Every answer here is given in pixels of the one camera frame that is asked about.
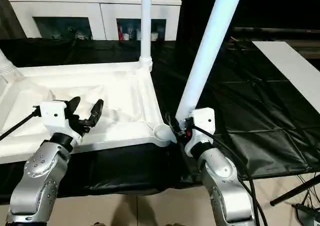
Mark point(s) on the white plastic table top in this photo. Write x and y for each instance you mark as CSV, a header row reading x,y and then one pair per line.
x,y
125,90

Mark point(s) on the white plastic table leg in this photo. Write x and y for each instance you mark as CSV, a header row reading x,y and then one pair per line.
x,y
146,23
207,48
7,63

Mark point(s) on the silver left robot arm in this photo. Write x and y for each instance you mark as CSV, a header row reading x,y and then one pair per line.
x,y
40,176

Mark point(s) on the black mat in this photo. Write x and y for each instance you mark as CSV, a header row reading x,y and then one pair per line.
x,y
250,98

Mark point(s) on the small white cup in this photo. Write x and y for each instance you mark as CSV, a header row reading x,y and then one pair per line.
x,y
154,36

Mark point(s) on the white cabinet with glass doors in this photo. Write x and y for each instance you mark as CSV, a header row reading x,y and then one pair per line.
x,y
75,5

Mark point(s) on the grey curtain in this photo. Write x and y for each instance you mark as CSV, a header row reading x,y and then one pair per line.
x,y
10,10

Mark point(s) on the black stand leg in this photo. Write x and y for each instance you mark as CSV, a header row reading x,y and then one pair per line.
x,y
295,189

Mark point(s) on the white flat board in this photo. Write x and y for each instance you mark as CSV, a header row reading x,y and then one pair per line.
x,y
292,60

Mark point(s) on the black router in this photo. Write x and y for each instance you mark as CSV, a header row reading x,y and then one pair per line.
x,y
307,214

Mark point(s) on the black cabinet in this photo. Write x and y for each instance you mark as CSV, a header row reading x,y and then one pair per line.
x,y
275,5

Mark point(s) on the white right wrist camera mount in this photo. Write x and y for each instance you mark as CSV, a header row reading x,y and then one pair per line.
x,y
203,123

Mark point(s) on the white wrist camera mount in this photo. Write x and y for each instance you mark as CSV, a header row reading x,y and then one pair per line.
x,y
53,115
203,123

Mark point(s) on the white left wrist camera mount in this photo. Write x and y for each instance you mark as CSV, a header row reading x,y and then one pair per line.
x,y
53,115

